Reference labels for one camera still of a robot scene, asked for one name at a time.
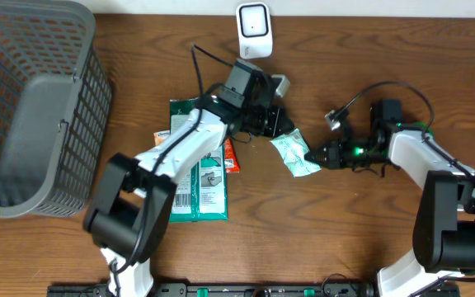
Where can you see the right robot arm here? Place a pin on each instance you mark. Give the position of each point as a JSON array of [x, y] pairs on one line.
[[443, 239]]

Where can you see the orange Kleenex tissue pack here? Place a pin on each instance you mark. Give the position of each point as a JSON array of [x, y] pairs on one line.
[[160, 136]]

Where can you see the green 3M gloves package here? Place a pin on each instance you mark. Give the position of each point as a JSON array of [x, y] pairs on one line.
[[202, 195]]

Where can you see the white barcode scanner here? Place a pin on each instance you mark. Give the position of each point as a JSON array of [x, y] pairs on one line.
[[254, 30]]

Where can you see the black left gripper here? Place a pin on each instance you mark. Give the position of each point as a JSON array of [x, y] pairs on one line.
[[284, 124]]

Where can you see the green lid jar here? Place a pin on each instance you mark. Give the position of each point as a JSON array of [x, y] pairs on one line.
[[418, 126]]

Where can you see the red snack bag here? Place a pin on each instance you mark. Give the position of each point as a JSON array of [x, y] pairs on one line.
[[230, 159]]

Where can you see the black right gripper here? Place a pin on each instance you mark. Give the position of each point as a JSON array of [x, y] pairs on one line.
[[335, 155]]

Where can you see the light green wrapper packet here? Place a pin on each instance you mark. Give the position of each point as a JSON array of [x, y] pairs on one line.
[[292, 147]]

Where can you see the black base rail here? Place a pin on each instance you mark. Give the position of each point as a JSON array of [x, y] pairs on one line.
[[183, 290]]

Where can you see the grey plastic mesh basket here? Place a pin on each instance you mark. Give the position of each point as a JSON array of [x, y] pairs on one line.
[[55, 101]]

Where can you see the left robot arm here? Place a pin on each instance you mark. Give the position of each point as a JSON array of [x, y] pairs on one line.
[[131, 207]]

